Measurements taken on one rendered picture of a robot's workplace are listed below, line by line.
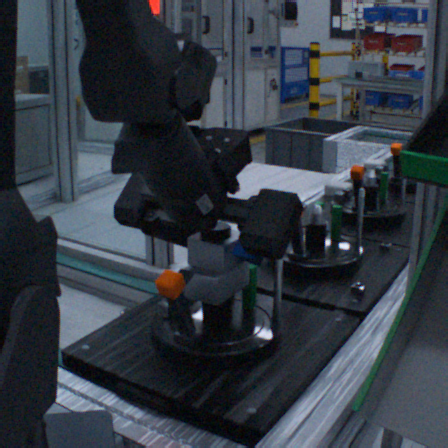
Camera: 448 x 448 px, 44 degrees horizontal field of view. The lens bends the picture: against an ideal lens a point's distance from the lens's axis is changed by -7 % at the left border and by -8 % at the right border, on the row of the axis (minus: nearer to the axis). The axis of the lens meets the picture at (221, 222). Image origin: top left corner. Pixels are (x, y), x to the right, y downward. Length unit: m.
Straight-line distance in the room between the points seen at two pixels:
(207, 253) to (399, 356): 0.22
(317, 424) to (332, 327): 0.17
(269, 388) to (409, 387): 0.14
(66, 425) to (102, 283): 0.51
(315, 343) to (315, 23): 11.43
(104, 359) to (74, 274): 0.31
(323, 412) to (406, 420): 0.09
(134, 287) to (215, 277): 0.26
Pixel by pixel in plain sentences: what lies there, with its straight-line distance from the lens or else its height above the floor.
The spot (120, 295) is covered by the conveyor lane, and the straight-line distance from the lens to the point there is 0.85.
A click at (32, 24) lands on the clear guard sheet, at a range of 0.96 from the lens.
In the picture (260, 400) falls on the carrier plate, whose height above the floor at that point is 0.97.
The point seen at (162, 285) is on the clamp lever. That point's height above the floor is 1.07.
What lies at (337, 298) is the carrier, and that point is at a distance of 0.74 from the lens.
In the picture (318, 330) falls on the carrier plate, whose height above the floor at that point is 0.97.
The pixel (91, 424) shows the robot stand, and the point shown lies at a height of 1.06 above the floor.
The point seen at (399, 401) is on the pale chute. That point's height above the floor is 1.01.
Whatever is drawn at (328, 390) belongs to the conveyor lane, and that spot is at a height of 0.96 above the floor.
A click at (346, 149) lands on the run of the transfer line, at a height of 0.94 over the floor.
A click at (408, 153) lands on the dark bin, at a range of 0.41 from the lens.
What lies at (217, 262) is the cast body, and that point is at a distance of 0.58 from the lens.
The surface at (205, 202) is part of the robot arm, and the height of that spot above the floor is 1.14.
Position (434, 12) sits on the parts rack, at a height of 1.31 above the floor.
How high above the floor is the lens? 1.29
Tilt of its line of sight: 19 degrees down
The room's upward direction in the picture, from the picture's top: straight up
